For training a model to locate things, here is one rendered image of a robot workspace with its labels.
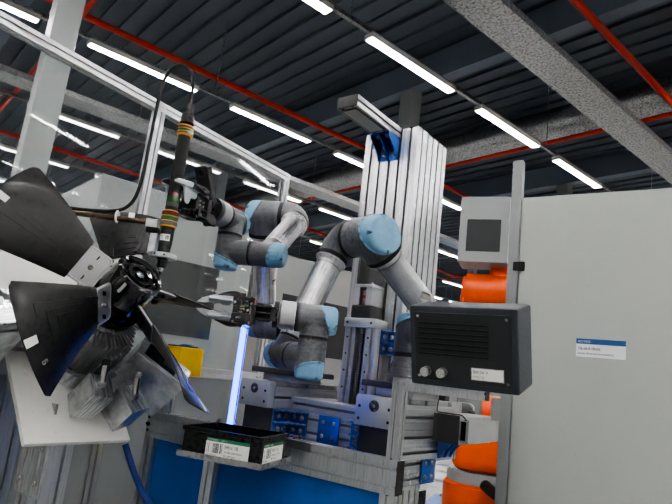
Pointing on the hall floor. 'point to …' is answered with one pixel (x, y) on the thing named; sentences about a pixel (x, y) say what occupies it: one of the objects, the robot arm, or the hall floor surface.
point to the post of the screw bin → (208, 482)
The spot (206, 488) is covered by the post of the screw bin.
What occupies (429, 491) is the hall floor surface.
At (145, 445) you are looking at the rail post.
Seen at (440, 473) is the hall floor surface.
